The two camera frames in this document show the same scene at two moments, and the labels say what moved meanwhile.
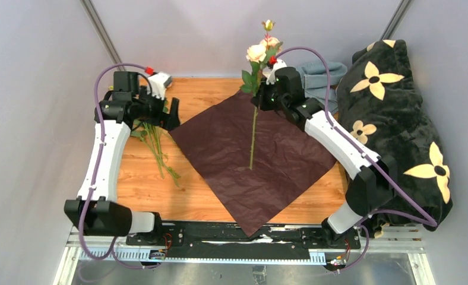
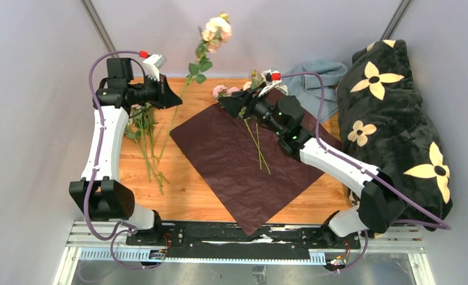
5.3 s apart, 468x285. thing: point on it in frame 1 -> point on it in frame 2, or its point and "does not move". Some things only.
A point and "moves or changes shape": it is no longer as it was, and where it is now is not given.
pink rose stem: x=152 y=135 moves or changes shape
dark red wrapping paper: x=256 y=161 does not move
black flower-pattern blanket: x=380 y=100 does not move
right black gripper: x=259 y=99 -> x=247 y=99
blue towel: x=316 y=84 does not move
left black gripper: x=168 y=121 -> x=165 y=98
